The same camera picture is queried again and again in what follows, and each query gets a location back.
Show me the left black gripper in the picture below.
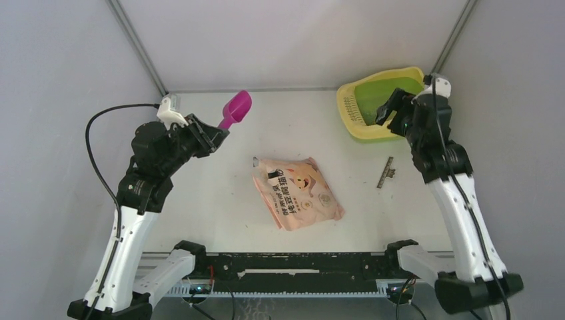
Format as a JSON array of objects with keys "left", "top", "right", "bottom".
[{"left": 160, "top": 113, "right": 229, "bottom": 176}]

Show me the magenta plastic scoop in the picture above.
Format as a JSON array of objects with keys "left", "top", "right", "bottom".
[{"left": 218, "top": 90, "right": 253, "bottom": 129}]

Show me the yellow green litter box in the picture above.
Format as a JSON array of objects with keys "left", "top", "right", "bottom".
[{"left": 336, "top": 67, "right": 424, "bottom": 143}]

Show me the black sealing clip strip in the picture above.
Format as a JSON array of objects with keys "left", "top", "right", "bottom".
[{"left": 376, "top": 156, "right": 396, "bottom": 189}]

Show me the pink cat litter bag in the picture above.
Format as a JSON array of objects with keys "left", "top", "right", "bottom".
[{"left": 253, "top": 157, "right": 344, "bottom": 231}]

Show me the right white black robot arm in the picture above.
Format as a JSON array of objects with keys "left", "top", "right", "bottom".
[{"left": 376, "top": 88, "right": 524, "bottom": 314}]

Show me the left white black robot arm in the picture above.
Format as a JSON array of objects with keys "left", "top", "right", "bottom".
[{"left": 67, "top": 114, "right": 229, "bottom": 319}]

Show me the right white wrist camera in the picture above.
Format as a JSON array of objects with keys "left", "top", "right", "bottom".
[{"left": 420, "top": 73, "right": 452, "bottom": 99}]

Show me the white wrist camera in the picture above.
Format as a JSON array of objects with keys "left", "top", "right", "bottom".
[
  {"left": 420, "top": 73, "right": 452, "bottom": 99},
  {"left": 157, "top": 93, "right": 188, "bottom": 129}
]

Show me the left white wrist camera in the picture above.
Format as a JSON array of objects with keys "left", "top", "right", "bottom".
[{"left": 157, "top": 93, "right": 188, "bottom": 129}]

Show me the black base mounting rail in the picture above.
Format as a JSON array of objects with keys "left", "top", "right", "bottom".
[{"left": 189, "top": 252, "right": 410, "bottom": 289}]

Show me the white slotted cable duct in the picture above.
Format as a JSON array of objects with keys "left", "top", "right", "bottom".
[{"left": 165, "top": 281, "right": 390, "bottom": 298}]

